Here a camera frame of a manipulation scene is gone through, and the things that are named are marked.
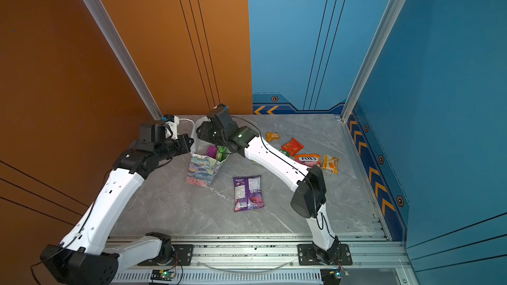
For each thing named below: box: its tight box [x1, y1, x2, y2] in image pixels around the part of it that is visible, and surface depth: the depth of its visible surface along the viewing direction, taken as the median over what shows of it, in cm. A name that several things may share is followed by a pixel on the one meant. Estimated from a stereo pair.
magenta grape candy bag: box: [205, 145, 218, 159], surface depth 89 cm
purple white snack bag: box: [232, 174, 265, 212], surface depth 88 cm
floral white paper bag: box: [186, 116, 230, 188], surface depth 79 cm
